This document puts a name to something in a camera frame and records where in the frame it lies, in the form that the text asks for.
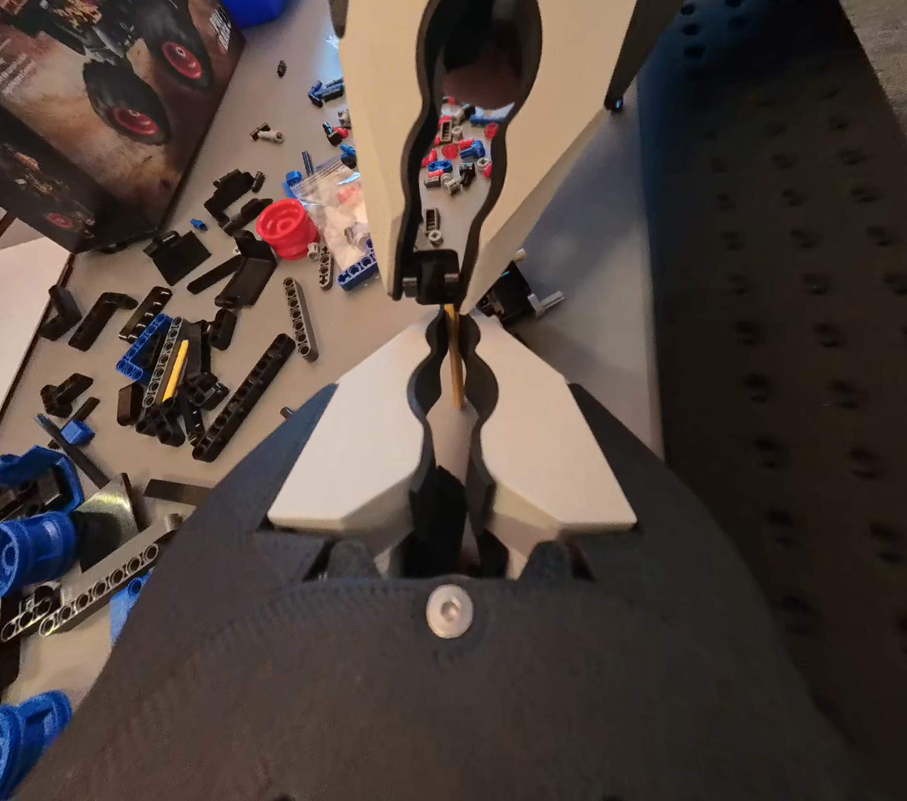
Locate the blue wheel hub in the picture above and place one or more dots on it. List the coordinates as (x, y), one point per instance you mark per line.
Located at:
(28, 730)
(28, 546)

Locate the long thin black axle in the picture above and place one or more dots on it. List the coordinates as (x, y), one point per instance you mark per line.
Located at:
(71, 454)

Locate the black toy set box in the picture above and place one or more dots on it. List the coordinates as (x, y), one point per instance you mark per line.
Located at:
(106, 71)

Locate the grey desk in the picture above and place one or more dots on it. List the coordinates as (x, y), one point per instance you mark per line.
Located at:
(234, 121)

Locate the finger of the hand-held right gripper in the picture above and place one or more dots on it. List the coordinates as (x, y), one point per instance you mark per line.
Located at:
(382, 36)
(581, 36)

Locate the short yellow axle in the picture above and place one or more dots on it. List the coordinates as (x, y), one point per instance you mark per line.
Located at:
(176, 370)

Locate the red wheel hub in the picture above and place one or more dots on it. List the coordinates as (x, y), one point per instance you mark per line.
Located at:
(283, 231)

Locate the short grey beam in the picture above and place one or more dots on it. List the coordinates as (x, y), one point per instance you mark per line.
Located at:
(325, 266)

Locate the white pin with black connector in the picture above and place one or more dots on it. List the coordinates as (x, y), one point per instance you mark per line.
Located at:
(268, 135)

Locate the pile of black and blue bricks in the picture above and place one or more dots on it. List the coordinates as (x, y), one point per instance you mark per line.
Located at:
(241, 390)

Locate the clear bag of parts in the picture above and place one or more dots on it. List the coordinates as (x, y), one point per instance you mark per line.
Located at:
(340, 206)

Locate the black dotted mat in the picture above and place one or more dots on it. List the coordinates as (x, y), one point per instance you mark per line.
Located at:
(779, 319)

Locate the dark grey long beam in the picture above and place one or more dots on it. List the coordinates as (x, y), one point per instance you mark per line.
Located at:
(301, 319)

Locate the small black axle connector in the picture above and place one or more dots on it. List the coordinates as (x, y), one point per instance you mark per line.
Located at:
(432, 273)

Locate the black square panel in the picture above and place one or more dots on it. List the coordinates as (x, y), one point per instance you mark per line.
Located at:
(177, 255)

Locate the black chassis on blue frame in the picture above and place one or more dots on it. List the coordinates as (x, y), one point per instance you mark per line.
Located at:
(35, 482)

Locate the yellow axle with black connector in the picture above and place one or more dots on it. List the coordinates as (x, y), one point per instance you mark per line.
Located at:
(453, 355)

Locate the pile of red and blue connectors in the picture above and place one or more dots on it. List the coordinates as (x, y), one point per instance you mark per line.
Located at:
(468, 146)

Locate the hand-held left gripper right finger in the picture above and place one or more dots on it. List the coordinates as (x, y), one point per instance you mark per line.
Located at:
(560, 461)

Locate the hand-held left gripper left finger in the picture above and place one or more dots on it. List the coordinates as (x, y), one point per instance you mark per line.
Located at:
(347, 461)

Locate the person's right hand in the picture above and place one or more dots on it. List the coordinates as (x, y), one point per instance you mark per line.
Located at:
(485, 78)

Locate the blue angled beam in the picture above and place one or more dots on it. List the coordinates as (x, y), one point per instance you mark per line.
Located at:
(358, 270)
(142, 347)

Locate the black curved panel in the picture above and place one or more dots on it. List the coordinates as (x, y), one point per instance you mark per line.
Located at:
(248, 273)

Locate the black beam frame assembly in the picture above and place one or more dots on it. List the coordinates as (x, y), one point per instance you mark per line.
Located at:
(517, 294)

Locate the blue rectangular panel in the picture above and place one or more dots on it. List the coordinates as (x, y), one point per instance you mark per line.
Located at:
(127, 602)

